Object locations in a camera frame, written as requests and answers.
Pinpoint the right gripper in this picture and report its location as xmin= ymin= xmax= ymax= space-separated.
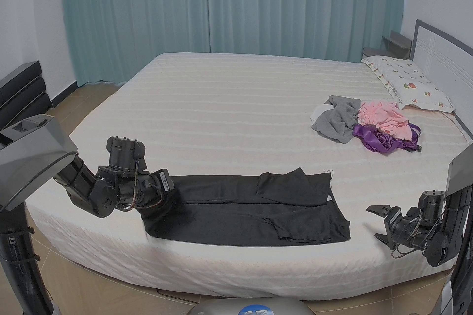
xmin=366 ymin=205 xmax=420 ymax=251

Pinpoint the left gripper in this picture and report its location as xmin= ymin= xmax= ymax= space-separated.
xmin=137 ymin=173 xmax=174 ymax=210

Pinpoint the black T-shirt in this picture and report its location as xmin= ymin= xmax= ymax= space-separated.
xmin=140 ymin=167 xmax=352 ymax=246

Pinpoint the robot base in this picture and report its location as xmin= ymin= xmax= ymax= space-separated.
xmin=186 ymin=298 xmax=310 ymax=315

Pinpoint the bed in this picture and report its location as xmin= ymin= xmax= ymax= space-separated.
xmin=24 ymin=19 xmax=473 ymax=302

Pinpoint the purple garment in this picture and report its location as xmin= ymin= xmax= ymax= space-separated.
xmin=352 ymin=123 xmax=423 ymax=155

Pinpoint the pink garment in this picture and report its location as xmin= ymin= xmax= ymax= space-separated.
xmin=357 ymin=101 xmax=412 ymax=141

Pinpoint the grey garment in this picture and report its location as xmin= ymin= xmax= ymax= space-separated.
xmin=311 ymin=95 xmax=363 ymax=144

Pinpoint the white garment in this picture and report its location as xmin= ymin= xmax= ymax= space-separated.
xmin=310 ymin=105 xmax=334 ymax=124

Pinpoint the white printed pillow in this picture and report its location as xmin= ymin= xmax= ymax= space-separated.
xmin=361 ymin=55 xmax=456 ymax=113

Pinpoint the black chest of drawers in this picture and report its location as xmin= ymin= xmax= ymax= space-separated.
xmin=0 ymin=61 xmax=51 ymax=130

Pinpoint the grey bedside table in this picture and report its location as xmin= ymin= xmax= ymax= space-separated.
xmin=362 ymin=30 xmax=412 ymax=59

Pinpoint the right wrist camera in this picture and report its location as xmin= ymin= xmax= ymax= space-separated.
xmin=384 ymin=206 xmax=404 ymax=229

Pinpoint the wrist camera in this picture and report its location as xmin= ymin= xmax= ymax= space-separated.
xmin=384 ymin=206 xmax=404 ymax=229
xmin=158 ymin=168 xmax=175 ymax=193

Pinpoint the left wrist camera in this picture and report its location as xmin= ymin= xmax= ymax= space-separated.
xmin=158 ymin=168 xmax=175 ymax=193

